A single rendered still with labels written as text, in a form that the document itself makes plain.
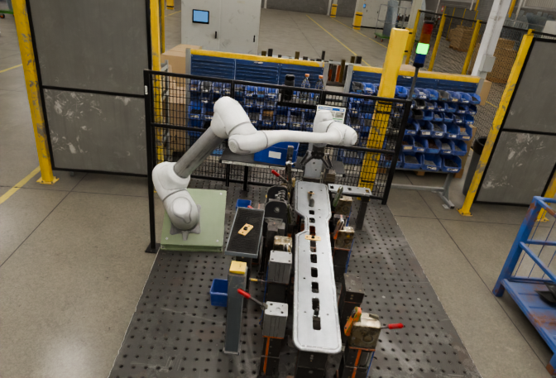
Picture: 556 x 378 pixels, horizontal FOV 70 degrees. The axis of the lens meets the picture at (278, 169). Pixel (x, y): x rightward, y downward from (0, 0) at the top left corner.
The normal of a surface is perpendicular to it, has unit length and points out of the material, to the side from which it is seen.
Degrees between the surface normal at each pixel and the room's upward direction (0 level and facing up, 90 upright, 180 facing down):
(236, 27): 90
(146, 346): 0
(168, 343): 0
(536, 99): 91
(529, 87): 91
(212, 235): 42
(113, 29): 89
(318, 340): 0
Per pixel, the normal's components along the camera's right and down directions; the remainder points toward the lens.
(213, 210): 0.12, -0.38
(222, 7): 0.03, 0.43
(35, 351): 0.11, -0.90
